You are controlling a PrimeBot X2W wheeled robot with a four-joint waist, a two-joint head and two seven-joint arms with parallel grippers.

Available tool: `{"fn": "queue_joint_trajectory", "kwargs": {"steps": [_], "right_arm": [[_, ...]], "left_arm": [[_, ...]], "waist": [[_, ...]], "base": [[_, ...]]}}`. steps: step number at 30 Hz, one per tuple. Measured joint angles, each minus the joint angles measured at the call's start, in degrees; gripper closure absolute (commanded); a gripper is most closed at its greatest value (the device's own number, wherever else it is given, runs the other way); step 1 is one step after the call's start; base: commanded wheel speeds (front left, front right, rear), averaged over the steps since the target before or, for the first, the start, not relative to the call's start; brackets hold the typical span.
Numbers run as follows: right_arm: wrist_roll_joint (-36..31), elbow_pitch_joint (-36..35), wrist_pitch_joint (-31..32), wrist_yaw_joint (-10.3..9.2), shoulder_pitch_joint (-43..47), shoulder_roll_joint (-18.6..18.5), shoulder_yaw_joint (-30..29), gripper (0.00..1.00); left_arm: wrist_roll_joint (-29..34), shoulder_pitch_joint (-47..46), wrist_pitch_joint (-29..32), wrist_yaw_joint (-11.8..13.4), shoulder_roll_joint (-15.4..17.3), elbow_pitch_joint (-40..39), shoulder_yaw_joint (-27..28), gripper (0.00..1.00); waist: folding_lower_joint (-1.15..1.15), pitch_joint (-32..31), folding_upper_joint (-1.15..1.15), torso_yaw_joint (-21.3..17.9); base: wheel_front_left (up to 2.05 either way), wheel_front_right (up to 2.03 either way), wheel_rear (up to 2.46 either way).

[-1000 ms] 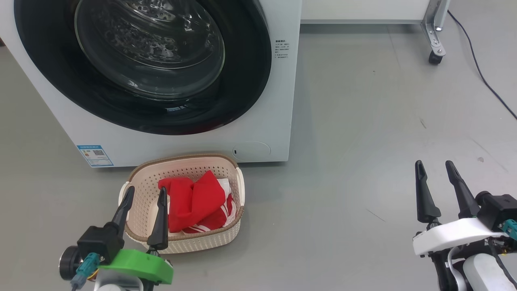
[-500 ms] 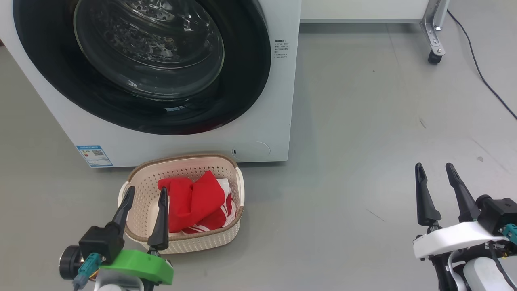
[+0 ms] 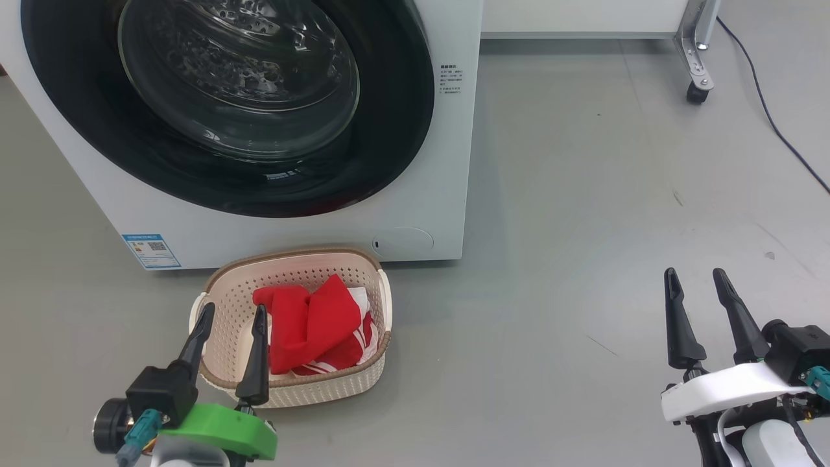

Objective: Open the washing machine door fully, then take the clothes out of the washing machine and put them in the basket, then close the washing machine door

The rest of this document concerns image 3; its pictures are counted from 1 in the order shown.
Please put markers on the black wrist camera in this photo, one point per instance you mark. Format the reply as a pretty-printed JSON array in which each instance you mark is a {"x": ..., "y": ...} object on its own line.
[
  {"x": 801, "y": 350},
  {"x": 159, "y": 392}
]

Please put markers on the small printed text sticker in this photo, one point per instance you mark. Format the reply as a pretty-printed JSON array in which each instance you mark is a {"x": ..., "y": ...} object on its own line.
[{"x": 450, "y": 79}]

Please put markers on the blue energy label sticker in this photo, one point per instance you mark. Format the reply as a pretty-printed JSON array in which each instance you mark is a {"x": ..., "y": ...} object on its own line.
[{"x": 151, "y": 251}]

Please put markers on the white washing machine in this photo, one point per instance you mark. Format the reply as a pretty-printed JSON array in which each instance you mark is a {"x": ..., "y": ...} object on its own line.
[{"x": 292, "y": 237}]

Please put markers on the black round glass washer door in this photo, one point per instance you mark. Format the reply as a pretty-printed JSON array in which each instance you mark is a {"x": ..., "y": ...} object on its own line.
[{"x": 389, "y": 130}]

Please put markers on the metal leg with black caster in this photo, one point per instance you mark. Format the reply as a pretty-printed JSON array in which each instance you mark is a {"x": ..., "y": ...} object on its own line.
[{"x": 697, "y": 58}]

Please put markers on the cream perforated laundry basket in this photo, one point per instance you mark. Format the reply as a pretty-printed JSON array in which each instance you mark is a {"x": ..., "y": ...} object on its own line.
[{"x": 227, "y": 298}]

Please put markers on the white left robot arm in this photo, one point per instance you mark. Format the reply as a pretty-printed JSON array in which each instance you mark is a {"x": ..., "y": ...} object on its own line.
[{"x": 188, "y": 454}]

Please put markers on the oval drain filter cover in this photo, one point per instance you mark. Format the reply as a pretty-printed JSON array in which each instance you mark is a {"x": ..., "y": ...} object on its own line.
[{"x": 405, "y": 240}]

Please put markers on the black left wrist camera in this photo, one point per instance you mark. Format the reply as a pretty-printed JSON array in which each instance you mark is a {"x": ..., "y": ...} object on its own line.
[{"x": 159, "y": 392}]

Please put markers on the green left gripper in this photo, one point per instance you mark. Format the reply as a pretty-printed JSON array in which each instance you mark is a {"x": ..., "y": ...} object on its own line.
[{"x": 227, "y": 428}]

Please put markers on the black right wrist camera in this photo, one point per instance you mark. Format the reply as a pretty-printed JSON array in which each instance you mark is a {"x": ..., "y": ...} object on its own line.
[{"x": 801, "y": 350}]

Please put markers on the red garment with white stripes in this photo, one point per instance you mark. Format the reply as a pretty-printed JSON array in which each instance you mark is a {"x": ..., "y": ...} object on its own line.
[{"x": 366, "y": 340}]

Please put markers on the plain red shirt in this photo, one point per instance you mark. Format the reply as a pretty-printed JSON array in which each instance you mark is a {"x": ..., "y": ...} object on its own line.
[{"x": 311, "y": 324}]

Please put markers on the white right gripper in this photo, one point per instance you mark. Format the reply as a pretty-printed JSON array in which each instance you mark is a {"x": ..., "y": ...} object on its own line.
[{"x": 726, "y": 389}]

